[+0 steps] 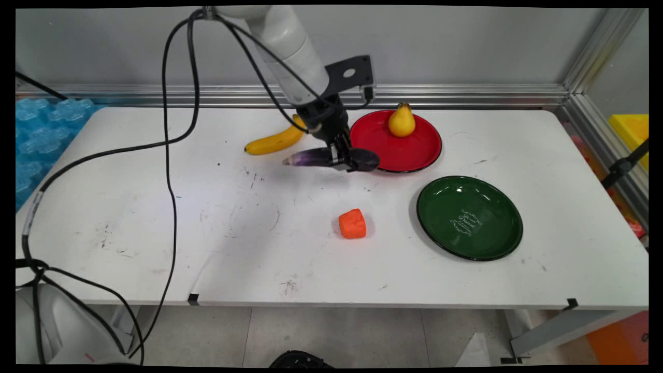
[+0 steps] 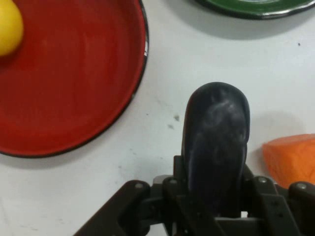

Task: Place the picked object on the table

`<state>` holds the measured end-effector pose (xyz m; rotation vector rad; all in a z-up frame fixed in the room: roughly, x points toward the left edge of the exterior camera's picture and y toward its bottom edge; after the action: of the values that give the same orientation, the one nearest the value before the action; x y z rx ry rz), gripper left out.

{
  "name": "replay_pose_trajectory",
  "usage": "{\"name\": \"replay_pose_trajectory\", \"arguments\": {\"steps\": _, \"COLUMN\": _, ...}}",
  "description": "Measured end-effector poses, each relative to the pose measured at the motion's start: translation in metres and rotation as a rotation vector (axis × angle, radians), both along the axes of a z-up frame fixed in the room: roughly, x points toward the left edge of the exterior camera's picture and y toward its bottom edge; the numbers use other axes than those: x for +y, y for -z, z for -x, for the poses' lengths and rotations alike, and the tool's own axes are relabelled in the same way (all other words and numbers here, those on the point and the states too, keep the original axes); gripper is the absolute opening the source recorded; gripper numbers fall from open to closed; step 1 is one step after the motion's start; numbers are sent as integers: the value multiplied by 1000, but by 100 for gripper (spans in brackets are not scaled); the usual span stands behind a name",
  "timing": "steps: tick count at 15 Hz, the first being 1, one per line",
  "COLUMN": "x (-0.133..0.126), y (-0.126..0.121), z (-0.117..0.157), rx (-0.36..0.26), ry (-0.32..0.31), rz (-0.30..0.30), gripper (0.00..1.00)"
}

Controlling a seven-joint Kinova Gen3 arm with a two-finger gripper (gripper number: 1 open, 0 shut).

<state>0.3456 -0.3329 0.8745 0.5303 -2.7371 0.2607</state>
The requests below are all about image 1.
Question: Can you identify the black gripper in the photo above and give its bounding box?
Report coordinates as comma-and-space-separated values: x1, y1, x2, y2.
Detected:
297, 93, 365, 173

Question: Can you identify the purple eggplant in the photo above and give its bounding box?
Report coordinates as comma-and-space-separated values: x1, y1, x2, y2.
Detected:
282, 147, 381, 173

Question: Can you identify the red round plate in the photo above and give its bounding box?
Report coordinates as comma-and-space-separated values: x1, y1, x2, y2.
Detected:
350, 109, 443, 174

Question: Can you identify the yellow pear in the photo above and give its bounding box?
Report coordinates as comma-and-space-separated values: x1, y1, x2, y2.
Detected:
388, 102, 417, 138

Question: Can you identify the orange carrot chunk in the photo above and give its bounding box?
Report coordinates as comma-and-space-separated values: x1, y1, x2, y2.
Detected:
339, 208, 367, 240

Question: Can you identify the yellow banana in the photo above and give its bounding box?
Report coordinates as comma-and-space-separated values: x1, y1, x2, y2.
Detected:
243, 114, 308, 156

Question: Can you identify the green round plate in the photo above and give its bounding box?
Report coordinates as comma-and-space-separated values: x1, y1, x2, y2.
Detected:
416, 176, 524, 262

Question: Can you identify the black round object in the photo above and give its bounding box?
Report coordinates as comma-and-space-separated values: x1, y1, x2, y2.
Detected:
268, 350, 335, 369

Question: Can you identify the grey metal table leg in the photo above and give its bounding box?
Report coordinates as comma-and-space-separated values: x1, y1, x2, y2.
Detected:
500, 309, 622, 364

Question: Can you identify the yellow box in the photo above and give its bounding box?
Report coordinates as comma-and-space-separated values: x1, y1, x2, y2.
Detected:
608, 113, 649, 171

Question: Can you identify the red foam strip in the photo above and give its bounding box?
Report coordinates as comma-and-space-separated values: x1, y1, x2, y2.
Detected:
570, 135, 648, 240

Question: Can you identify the blue foam mat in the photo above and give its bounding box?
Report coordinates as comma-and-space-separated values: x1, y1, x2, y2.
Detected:
16, 97, 105, 211

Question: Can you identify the orange box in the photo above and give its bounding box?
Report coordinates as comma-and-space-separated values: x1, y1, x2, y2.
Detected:
585, 311, 649, 365

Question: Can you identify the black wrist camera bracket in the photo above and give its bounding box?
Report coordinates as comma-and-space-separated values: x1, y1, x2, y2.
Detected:
325, 55, 377, 102

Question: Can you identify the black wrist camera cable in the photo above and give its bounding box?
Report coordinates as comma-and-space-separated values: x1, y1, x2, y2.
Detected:
217, 15, 372, 121

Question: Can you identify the long aluminium frame rail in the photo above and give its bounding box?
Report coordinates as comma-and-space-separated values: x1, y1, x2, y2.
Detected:
16, 83, 570, 109

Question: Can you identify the thin long black cable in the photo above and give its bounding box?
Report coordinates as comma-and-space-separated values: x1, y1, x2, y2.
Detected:
127, 9, 205, 360

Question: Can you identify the thick black cable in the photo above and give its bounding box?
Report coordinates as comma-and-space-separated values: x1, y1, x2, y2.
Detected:
16, 13, 204, 275

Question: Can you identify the short aluminium side rail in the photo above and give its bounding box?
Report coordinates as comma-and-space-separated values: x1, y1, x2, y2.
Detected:
555, 93, 649, 231

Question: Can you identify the black clamp handle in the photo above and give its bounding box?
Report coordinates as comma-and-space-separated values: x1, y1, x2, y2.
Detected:
601, 139, 649, 190

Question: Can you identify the aluminium corner post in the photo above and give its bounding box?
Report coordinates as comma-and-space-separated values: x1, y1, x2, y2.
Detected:
562, 8, 649, 95

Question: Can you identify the black cable near robot base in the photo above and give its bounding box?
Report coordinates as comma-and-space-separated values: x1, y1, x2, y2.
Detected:
16, 258, 147, 364

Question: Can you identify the short black cable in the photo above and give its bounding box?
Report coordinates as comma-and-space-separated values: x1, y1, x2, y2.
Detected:
16, 71, 69, 101

